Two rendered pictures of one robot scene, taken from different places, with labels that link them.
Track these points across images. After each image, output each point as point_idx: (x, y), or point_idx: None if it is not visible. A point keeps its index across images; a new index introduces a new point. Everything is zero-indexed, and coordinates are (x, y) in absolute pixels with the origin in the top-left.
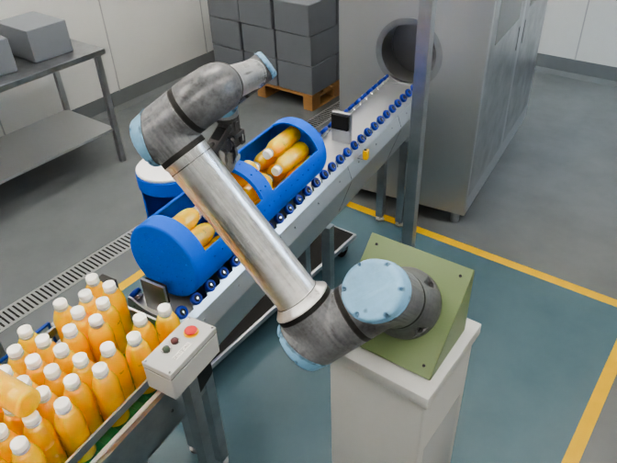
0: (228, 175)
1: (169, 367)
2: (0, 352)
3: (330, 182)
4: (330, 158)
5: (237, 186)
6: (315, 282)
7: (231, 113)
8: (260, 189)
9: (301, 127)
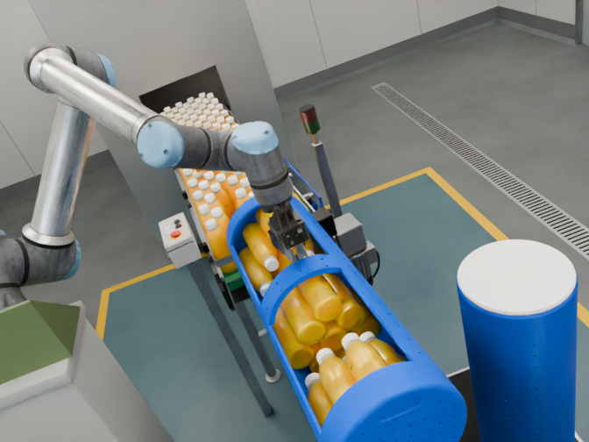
0: (53, 124)
1: (164, 222)
2: (324, 184)
3: None
4: None
5: (51, 135)
6: (32, 229)
7: None
8: (264, 300)
9: (350, 393)
